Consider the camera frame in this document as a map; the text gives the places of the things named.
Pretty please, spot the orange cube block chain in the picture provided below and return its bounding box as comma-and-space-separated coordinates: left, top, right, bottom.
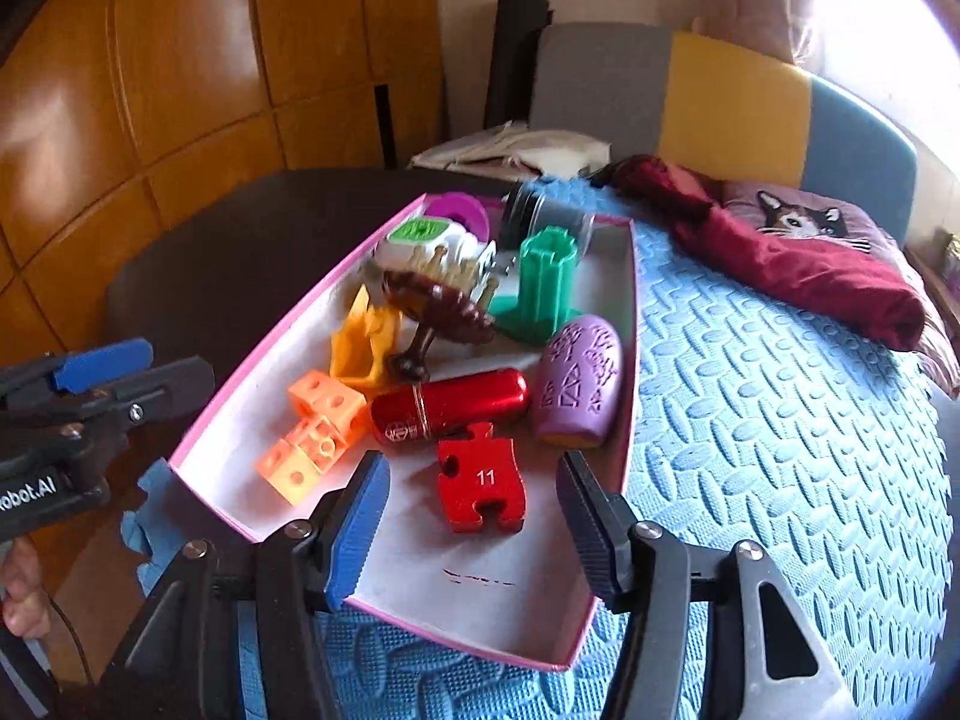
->
254, 367, 371, 509

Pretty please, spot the red metal cylinder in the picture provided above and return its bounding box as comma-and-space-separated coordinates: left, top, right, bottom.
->
370, 367, 530, 445

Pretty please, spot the red puzzle piece block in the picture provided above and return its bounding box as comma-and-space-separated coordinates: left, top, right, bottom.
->
436, 422, 527, 533

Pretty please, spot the orange plastic scoop piece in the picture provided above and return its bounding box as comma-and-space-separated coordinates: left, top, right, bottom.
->
329, 286, 402, 394

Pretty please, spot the dark wooden massager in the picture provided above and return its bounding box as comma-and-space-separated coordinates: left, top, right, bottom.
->
382, 244, 500, 382

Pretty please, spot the person left hand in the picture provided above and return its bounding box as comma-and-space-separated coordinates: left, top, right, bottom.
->
2, 536, 52, 640

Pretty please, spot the blue foam mat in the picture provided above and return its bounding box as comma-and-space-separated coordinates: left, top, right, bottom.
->
124, 220, 958, 718

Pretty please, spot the pink shallow box tray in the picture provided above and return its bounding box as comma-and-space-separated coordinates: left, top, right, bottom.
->
169, 197, 640, 671

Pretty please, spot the green plastic stand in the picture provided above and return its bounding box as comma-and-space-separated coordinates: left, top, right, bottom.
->
490, 226, 579, 346

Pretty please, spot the white green cube toy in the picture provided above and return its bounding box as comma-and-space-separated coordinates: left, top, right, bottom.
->
373, 216, 485, 271

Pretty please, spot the dark clear plastic jar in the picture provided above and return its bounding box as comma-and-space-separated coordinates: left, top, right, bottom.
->
496, 184, 594, 255

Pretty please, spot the maroon blanket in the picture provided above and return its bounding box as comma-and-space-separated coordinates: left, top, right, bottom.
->
592, 154, 926, 351

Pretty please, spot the magenta round lid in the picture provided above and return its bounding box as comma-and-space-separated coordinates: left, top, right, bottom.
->
423, 192, 490, 242

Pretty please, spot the cat print pillow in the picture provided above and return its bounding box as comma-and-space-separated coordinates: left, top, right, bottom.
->
722, 182, 896, 259

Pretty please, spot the pink bed quilt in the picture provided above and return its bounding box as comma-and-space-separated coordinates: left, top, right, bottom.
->
903, 247, 958, 400

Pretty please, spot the papers stack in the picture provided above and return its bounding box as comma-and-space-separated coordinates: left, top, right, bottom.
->
410, 122, 612, 182

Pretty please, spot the grey yellow blue headboard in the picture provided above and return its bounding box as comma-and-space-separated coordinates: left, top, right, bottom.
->
529, 23, 918, 242

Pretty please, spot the black rolled mat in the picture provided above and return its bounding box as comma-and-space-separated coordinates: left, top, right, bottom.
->
483, 0, 553, 128

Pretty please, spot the black cable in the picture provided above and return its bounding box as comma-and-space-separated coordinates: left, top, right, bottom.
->
45, 590, 100, 691

